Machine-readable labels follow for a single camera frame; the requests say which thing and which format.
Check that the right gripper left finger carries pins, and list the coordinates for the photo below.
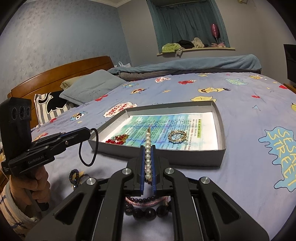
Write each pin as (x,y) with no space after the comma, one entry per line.
(94,211)

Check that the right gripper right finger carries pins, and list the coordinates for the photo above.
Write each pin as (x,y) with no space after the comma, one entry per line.
(201,209)

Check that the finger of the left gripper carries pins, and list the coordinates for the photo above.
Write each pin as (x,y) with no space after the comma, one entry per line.
(75,137)

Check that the red bead jewelry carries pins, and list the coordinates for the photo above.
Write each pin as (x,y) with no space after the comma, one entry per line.
(118,140)

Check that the person's left hand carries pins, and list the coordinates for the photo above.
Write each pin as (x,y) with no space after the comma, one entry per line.
(39,185)

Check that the striped cartoon pillow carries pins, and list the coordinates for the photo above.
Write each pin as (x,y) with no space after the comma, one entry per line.
(50,105)

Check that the grey cardboard tray box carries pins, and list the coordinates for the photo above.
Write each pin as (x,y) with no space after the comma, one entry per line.
(121,112)

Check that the olive pillow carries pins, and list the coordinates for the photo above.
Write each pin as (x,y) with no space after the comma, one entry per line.
(69,82)

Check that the grey-blue pillow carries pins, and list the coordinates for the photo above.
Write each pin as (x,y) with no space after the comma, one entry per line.
(90,87)

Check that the wooden headboard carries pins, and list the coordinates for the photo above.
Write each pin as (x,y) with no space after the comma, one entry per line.
(49,81)

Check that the printed paper sheet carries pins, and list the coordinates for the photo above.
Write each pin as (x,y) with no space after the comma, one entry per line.
(200,129)

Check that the green cloth on sill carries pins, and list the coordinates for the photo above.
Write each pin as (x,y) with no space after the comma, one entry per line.
(172,48)

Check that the blue folded blanket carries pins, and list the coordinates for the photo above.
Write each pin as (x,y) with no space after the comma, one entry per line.
(242,63)

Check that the wooden window sill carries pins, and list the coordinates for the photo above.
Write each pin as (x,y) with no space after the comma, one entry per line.
(202,49)

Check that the black cloth on sill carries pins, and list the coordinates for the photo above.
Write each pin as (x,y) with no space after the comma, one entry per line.
(186,44)

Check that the teal curtain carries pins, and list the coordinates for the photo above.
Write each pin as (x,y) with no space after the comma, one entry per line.
(187,21)

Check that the beige cloth on sill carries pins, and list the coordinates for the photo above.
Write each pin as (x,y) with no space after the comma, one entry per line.
(197,43)

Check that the pink balloon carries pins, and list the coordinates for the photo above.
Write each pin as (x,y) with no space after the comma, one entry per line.
(215,32)

